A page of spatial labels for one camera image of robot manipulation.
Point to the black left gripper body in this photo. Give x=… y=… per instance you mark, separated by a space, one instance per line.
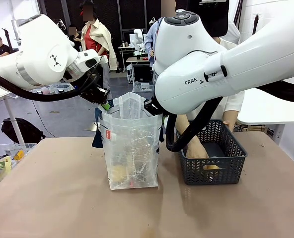
x=95 y=95

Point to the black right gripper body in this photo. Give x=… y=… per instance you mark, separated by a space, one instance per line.
x=152 y=106

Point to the yellow item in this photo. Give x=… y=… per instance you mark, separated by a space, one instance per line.
x=212 y=167

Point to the dark plastic mesh basket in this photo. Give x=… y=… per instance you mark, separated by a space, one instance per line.
x=211 y=176

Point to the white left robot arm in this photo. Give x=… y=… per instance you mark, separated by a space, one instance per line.
x=37 y=54

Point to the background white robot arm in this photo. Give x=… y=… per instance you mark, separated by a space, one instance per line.
x=138 y=33

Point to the person's left forearm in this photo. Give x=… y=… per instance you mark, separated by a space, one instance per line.
x=230 y=116

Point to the person's right forearm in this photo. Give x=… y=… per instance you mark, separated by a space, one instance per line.
x=184 y=129

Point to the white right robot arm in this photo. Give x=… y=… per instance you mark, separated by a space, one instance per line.
x=199 y=64

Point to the brown package in bag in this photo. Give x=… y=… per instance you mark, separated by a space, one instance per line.
x=140 y=153

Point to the yellow snack in bag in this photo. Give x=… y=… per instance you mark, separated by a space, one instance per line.
x=118 y=173

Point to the person's right hand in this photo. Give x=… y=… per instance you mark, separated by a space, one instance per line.
x=198 y=151

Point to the person's left hand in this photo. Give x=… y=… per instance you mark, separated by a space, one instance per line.
x=229 y=124

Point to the clear background storage crate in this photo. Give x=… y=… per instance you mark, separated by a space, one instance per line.
x=142 y=87

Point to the shiny metal floor plate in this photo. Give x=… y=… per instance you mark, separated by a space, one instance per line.
x=90 y=127

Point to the background person in black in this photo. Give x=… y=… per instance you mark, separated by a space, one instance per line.
x=73 y=38

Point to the person in blue shirt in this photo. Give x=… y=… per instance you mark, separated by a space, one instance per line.
x=152 y=42

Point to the black backpack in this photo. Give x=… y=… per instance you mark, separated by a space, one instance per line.
x=22 y=130

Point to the clear plastic storage bin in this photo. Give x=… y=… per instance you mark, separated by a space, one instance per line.
x=27 y=146

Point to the small yellow package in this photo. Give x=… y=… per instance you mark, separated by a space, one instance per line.
x=19 y=155

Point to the white side table with basket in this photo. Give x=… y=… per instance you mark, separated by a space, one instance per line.
x=266 y=111

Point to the black tripod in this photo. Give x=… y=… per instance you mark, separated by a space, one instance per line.
x=6 y=39

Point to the seated person in black shirt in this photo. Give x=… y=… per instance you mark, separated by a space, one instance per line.
x=1 y=49

